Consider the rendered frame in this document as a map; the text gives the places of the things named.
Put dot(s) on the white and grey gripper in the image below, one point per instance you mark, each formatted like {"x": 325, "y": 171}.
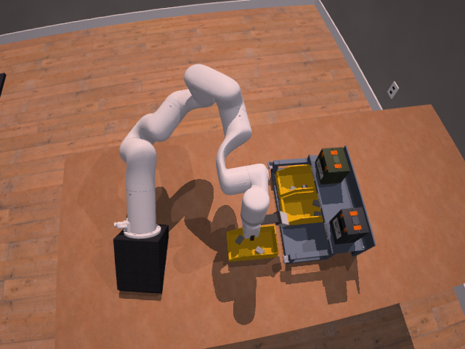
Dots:
{"x": 250, "y": 231}

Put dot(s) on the dark olive case with orange latches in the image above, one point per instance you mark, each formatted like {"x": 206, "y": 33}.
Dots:
{"x": 332, "y": 165}

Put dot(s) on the grey metal shelf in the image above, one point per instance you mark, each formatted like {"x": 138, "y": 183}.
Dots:
{"x": 308, "y": 241}

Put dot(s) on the yellow bin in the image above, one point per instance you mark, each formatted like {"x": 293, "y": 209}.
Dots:
{"x": 299, "y": 205}
{"x": 267, "y": 240}
{"x": 294, "y": 176}

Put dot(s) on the black tool case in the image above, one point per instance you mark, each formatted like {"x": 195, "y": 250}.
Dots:
{"x": 349, "y": 225}

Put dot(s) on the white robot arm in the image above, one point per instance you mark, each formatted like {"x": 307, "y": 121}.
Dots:
{"x": 206, "y": 86}

